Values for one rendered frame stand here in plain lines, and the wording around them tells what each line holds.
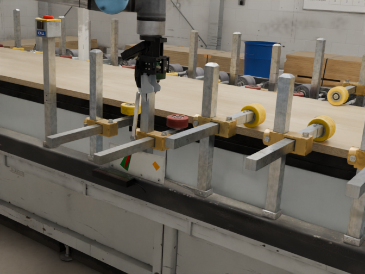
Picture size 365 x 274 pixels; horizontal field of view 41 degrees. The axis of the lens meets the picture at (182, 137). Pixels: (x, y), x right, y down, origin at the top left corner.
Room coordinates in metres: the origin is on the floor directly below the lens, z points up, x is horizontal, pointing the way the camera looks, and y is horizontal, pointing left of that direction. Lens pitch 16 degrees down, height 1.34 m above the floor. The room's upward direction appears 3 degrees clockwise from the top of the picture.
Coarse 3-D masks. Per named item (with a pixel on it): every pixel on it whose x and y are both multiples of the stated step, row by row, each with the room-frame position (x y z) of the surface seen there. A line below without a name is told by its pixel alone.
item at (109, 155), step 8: (128, 144) 1.53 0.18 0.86; (136, 144) 1.53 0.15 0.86; (144, 144) 1.57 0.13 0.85; (152, 144) 1.60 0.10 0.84; (104, 152) 1.43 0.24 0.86; (112, 152) 1.44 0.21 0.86; (120, 152) 1.47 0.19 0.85; (128, 152) 1.50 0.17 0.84; (136, 152) 1.53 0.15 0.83; (96, 160) 1.40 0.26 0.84; (104, 160) 1.41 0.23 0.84; (112, 160) 1.44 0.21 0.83
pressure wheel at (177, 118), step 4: (168, 116) 1.74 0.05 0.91; (172, 116) 1.75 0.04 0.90; (176, 116) 1.74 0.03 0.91; (180, 116) 1.76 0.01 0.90; (184, 116) 1.75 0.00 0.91; (168, 120) 1.72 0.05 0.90; (172, 120) 1.71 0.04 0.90; (176, 120) 1.71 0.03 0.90; (180, 120) 1.71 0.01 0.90; (184, 120) 1.71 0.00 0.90; (168, 124) 1.72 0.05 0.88; (172, 124) 1.71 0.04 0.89; (176, 124) 1.70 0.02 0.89; (180, 124) 1.71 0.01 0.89; (184, 124) 1.71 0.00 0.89; (176, 128) 1.73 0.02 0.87; (180, 128) 1.71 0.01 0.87
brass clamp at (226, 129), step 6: (198, 114) 1.54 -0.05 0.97; (198, 120) 1.51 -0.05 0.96; (204, 120) 1.50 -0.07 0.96; (210, 120) 1.49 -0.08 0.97; (216, 120) 1.48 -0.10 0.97; (222, 120) 1.47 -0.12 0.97; (234, 120) 1.48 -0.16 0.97; (222, 126) 1.46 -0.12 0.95; (228, 126) 1.45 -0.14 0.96; (234, 126) 1.48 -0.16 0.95; (222, 132) 1.46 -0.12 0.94; (228, 132) 1.45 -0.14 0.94; (234, 132) 1.48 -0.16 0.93
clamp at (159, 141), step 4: (136, 132) 1.67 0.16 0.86; (140, 132) 1.65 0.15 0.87; (144, 132) 1.64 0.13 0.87; (152, 132) 1.65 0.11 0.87; (156, 132) 1.65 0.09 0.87; (160, 132) 1.65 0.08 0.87; (140, 136) 1.65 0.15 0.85; (144, 136) 1.64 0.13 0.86; (152, 136) 1.62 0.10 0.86; (156, 136) 1.61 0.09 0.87; (160, 136) 1.60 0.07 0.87; (164, 136) 1.60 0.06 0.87; (156, 140) 1.61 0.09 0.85; (160, 140) 1.60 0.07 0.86; (164, 140) 1.60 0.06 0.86; (156, 144) 1.61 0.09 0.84; (160, 144) 1.60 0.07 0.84; (164, 144) 1.60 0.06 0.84; (156, 148) 1.61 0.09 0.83; (160, 148) 1.60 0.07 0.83; (164, 148) 1.60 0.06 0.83; (168, 148) 1.62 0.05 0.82
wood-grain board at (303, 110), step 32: (0, 64) 2.79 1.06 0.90; (32, 64) 2.85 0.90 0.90; (64, 64) 2.91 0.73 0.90; (128, 96) 2.09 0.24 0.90; (160, 96) 2.12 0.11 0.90; (192, 96) 2.16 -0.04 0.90; (224, 96) 2.20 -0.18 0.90; (256, 96) 2.24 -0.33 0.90; (256, 128) 1.66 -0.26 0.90; (352, 128) 1.73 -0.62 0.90
